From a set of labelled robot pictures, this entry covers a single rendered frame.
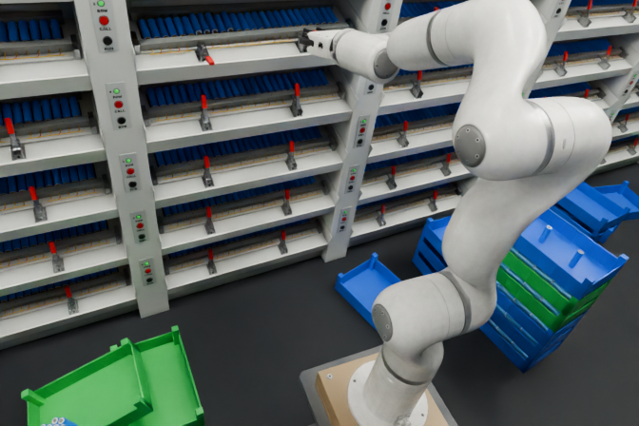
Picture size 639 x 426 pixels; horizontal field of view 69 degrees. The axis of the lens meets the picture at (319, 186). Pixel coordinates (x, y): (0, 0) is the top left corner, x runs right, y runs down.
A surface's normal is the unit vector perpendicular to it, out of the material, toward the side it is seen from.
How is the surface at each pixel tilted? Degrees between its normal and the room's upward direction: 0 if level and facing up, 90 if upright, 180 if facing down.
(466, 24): 82
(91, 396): 18
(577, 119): 33
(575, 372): 0
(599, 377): 0
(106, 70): 90
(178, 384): 0
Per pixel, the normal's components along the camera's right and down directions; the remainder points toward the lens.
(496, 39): -0.69, -0.18
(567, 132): 0.40, -0.02
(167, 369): 0.11, -0.77
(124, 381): -0.17, -0.67
